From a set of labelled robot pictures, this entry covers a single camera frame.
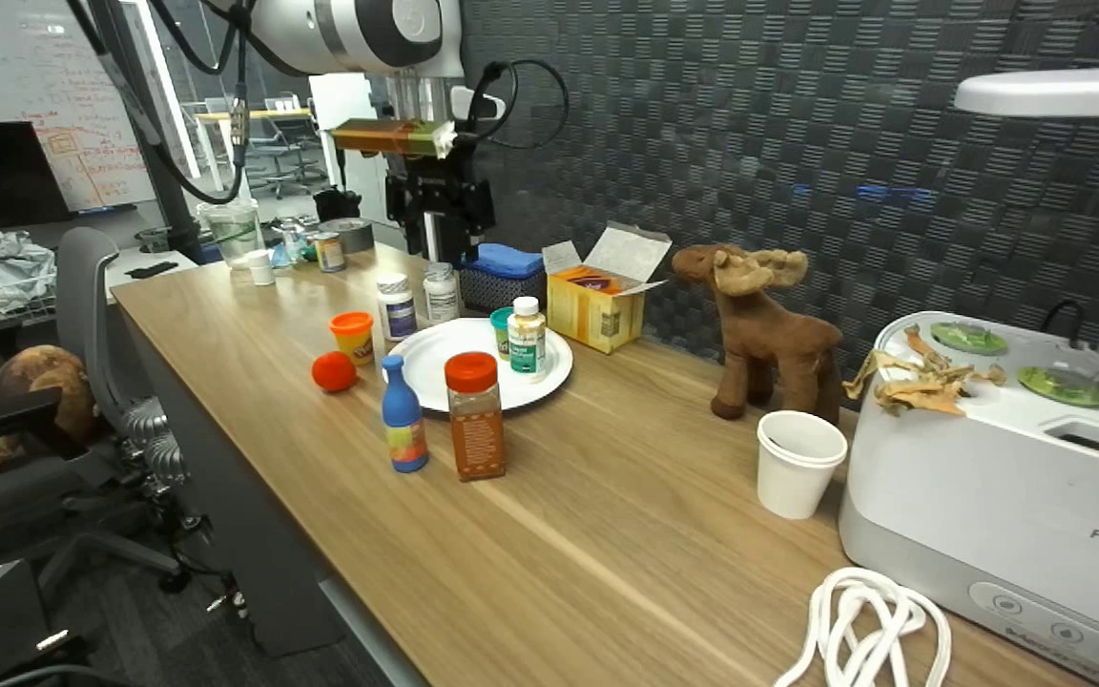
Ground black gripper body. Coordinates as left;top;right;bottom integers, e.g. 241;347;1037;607
382;158;501;259

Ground white pill bottle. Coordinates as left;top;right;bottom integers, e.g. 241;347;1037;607
418;259;464;323

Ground white bottle blue label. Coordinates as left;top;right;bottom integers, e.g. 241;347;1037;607
375;273;418;347

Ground teal lid small tub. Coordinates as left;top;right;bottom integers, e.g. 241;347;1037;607
484;301;518;359

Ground orange lid yellow tub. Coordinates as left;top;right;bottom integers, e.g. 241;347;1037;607
329;310;377;369

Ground white bottle green label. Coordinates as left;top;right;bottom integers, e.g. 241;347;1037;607
503;292;548;376

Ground blue sponge cloth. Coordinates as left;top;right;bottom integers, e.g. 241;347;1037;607
470;242;545;282

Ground grey woven basket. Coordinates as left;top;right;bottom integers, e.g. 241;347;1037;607
456;264;548;319

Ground small labelled jar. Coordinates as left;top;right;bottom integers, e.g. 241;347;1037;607
312;228;351;273

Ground small black device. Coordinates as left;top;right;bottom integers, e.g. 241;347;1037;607
312;188;366;224

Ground white paper plate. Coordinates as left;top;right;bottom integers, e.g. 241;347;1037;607
386;318;577;416

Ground open yellow cardboard box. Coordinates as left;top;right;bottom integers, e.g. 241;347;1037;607
541;222;675;354

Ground orange red ball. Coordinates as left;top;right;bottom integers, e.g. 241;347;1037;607
309;347;361;395

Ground small white cup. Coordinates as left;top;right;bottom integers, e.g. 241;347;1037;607
241;249;278;289

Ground blue bottle colourful label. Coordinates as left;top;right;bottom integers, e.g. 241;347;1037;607
377;354;429;476

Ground orange lid spice jar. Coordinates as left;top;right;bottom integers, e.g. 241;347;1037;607
440;347;511;486

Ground clear plastic container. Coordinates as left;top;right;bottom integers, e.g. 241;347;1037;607
197;194;267;264

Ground black pillar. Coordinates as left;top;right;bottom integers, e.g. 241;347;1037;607
89;0;209;264

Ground brown plush moose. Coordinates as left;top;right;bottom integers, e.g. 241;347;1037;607
667;242;847;423

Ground grey office chair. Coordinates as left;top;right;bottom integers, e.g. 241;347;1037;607
0;224;249;642

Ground brown plush toy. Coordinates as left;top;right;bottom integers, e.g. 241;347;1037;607
0;340;101;482

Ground white paper cup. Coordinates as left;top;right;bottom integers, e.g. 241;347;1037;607
751;407;849;521

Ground whiteboard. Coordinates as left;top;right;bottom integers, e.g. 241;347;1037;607
0;0;159;222

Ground dried brown leaves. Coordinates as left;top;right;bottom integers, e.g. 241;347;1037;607
844;319;1008;420

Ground white desk lamp head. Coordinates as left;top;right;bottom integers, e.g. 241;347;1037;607
948;65;1099;122

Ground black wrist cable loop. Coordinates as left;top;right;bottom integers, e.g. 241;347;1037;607
456;53;571;160

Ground white rope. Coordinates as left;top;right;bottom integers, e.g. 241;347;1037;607
772;565;956;687

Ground black appliance cable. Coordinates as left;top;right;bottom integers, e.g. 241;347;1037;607
1037;292;1088;347

